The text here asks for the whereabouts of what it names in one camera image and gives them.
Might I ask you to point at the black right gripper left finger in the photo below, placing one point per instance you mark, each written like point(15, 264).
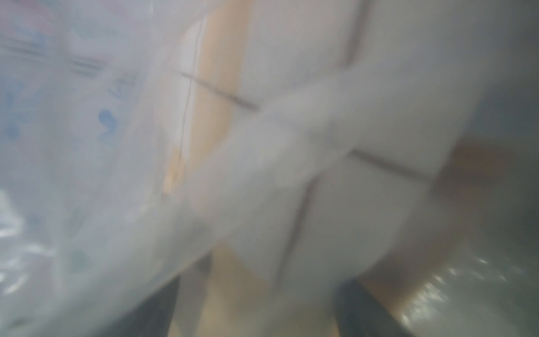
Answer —
point(151, 318)

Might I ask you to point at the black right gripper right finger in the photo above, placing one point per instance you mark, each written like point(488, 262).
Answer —
point(359, 314)

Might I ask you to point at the orange cream striped blanket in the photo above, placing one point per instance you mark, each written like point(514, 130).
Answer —
point(318, 129)

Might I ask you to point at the clear plastic vacuum bag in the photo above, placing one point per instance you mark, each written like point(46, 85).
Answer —
point(95, 112)

